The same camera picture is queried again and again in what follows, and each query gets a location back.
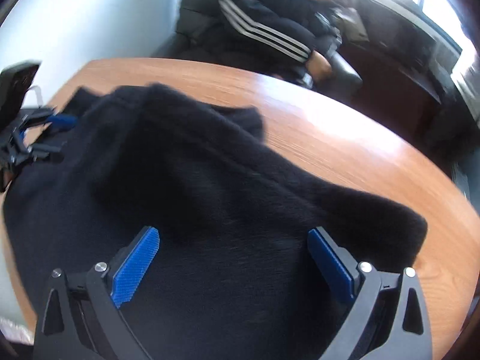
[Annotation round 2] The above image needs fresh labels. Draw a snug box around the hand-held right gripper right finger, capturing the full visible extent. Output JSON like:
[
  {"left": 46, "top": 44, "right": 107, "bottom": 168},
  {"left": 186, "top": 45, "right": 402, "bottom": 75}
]
[{"left": 307, "top": 226, "right": 433, "bottom": 360}]

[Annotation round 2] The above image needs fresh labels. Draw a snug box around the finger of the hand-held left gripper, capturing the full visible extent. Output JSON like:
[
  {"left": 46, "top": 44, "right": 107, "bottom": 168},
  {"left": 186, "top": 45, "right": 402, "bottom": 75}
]
[
  {"left": 11, "top": 141, "right": 67, "bottom": 166},
  {"left": 19, "top": 107, "right": 79, "bottom": 136}
]

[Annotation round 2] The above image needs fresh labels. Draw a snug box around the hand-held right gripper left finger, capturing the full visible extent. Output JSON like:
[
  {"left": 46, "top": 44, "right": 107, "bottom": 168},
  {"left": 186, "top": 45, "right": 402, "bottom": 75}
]
[{"left": 33, "top": 226, "right": 161, "bottom": 360}]

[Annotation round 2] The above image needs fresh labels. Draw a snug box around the black fleece garment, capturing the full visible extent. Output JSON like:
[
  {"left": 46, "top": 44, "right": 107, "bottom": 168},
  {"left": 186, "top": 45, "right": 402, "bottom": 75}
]
[{"left": 3, "top": 83, "right": 429, "bottom": 360}]

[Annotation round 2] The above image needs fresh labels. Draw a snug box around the black leather sofa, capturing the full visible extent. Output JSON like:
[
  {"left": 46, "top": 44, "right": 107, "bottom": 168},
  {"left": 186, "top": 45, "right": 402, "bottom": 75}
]
[{"left": 157, "top": 0, "right": 364, "bottom": 100}]

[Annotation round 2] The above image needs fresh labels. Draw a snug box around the dark wooden cabinet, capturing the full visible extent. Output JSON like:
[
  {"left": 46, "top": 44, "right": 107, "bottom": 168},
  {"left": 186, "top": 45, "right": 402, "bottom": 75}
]
[{"left": 339, "top": 0, "right": 466, "bottom": 147}]

